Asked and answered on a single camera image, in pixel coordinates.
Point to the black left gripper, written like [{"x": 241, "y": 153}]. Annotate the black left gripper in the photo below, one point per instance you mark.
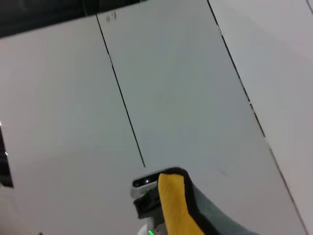
[{"x": 148, "y": 204}]

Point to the yellow and grey towel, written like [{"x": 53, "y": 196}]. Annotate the yellow and grey towel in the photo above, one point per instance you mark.
[{"x": 176, "y": 208}]

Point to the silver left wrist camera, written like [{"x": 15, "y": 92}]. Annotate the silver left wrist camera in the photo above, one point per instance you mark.
[{"x": 144, "y": 183}]

